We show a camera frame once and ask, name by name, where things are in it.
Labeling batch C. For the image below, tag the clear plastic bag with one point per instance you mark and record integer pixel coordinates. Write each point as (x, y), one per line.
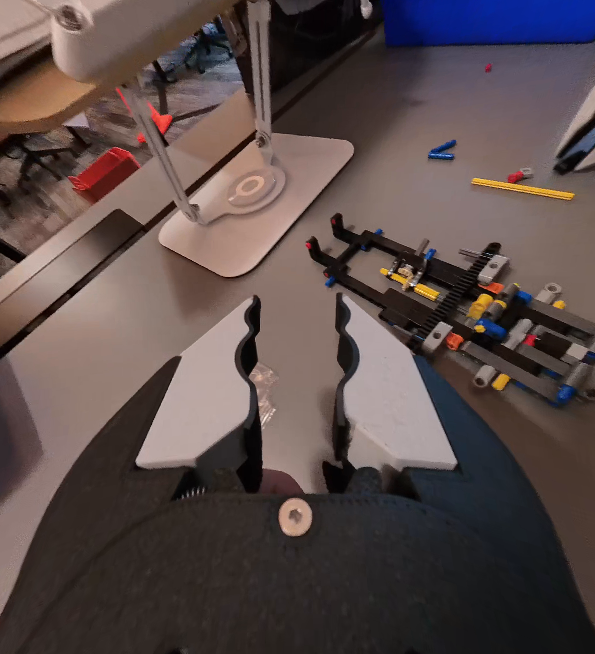
(267, 388)

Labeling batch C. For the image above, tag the blue plastic bin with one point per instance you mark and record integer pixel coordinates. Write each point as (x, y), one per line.
(481, 23)

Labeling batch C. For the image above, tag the yellow lego axle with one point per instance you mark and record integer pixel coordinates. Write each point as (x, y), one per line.
(522, 188)

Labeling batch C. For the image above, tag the red plastic bin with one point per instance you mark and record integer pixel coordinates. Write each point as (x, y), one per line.
(106, 173)

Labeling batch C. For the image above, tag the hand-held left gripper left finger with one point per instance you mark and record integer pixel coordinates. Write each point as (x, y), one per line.
(200, 408)

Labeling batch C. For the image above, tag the round wooden stand tray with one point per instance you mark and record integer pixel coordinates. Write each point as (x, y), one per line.
(21, 105)

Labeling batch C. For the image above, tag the black lego chassis assembly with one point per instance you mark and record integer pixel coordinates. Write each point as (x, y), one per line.
(430, 268)

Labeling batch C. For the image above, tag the blue lego pin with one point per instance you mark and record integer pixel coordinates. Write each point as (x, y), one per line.
(443, 146)
(440, 156)

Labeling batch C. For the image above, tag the white document stand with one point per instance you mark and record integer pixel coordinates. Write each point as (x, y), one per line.
(297, 194)

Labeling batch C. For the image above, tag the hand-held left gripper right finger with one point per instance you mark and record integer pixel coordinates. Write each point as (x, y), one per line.
(394, 414)

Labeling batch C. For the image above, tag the red grey lego connector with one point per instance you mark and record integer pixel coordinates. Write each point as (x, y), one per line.
(522, 173)

